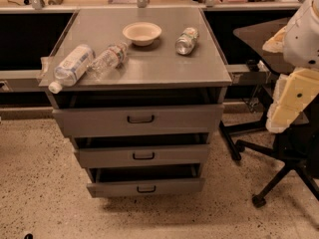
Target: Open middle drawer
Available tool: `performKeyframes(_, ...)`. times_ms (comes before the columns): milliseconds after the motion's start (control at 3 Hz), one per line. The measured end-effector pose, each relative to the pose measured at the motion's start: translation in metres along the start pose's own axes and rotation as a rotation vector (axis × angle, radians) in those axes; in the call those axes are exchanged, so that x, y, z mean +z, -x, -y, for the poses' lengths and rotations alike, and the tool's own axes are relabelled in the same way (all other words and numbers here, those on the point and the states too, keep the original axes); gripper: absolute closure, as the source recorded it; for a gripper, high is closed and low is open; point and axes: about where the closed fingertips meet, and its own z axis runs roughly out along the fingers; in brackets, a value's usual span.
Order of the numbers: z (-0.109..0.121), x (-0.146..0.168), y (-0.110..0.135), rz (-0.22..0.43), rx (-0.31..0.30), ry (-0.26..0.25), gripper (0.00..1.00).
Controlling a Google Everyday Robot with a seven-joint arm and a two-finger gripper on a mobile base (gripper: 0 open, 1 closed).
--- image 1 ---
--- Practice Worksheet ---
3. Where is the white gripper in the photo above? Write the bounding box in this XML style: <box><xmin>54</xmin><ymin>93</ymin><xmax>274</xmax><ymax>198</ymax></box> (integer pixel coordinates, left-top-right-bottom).
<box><xmin>266</xmin><ymin>68</ymin><xmax>319</xmax><ymax>133</ymax></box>

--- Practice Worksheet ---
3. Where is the white paper bowl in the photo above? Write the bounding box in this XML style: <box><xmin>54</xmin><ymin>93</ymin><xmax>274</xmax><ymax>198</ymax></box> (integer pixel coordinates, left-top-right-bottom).
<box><xmin>123</xmin><ymin>22</ymin><xmax>161</xmax><ymax>47</ymax></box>

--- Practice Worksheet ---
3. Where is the grey top drawer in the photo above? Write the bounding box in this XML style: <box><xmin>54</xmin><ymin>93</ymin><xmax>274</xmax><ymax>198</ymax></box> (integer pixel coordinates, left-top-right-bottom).
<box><xmin>53</xmin><ymin>105</ymin><xmax>223</xmax><ymax>137</ymax></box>

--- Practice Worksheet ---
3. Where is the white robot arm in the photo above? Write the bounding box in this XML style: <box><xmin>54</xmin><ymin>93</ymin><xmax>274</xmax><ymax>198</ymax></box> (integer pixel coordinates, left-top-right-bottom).
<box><xmin>262</xmin><ymin>0</ymin><xmax>319</xmax><ymax>133</ymax></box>

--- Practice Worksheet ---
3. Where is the clear water bottle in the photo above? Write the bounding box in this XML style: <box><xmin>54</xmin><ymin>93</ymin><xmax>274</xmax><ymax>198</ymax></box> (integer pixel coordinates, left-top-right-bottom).
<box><xmin>87</xmin><ymin>42</ymin><xmax>128</xmax><ymax>79</ymax></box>

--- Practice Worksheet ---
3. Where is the grey drawer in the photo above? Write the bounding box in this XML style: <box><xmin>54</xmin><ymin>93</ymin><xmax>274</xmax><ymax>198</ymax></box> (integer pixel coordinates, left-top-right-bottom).
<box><xmin>87</xmin><ymin>163</ymin><xmax>204</xmax><ymax>198</ymax></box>
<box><xmin>53</xmin><ymin>105</ymin><xmax>223</xmax><ymax>137</ymax></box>
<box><xmin>75</xmin><ymin>133</ymin><xmax>209</xmax><ymax>168</ymax></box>

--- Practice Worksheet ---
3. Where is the crushed clear plastic bottle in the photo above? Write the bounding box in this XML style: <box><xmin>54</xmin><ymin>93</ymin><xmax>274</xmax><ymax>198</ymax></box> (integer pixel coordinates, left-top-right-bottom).
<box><xmin>175</xmin><ymin>27</ymin><xmax>199</xmax><ymax>55</ymax></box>

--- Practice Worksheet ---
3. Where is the grey drawer cabinet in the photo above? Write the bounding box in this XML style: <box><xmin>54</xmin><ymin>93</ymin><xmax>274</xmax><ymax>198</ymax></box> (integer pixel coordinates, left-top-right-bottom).
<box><xmin>38</xmin><ymin>6</ymin><xmax>233</xmax><ymax>184</ymax></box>

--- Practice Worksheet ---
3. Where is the white labelled plastic bottle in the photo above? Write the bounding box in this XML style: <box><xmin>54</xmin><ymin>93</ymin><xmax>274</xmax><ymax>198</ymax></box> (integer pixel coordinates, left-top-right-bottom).
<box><xmin>48</xmin><ymin>44</ymin><xmax>95</xmax><ymax>94</ymax></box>

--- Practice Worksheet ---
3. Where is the grey bottom drawer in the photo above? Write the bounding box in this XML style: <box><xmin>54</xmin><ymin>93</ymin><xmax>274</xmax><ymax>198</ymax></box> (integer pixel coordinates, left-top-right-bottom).
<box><xmin>87</xmin><ymin>163</ymin><xmax>204</xmax><ymax>198</ymax></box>

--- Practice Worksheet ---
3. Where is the black office chair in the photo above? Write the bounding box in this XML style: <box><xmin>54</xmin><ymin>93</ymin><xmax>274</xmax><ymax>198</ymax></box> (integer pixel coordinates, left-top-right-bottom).
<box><xmin>218</xmin><ymin>16</ymin><xmax>319</xmax><ymax>208</ymax></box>

